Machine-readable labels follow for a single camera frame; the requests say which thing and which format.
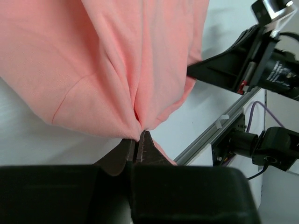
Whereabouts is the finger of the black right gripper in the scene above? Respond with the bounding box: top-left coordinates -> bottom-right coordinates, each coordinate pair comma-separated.
187,51 -> 244,91

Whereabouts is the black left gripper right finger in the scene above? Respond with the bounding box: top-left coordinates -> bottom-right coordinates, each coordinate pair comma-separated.
135,131 -> 176,165

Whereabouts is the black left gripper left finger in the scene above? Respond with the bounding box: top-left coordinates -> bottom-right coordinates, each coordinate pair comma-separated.
94,139 -> 136,175

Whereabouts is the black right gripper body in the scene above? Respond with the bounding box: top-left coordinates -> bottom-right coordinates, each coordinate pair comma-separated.
225,0 -> 299,100

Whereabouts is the pink t shirt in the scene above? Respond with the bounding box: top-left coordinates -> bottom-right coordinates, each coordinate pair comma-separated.
0,0 -> 209,165

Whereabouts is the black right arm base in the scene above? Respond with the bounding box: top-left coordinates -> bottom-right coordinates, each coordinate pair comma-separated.
212,114 -> 299,171

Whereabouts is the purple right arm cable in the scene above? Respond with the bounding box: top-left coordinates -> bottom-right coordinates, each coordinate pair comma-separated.
246,101 -> 288,131

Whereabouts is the aluminium table edge rail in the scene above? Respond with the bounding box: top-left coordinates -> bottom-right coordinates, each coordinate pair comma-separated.
174,88 -> 264,165

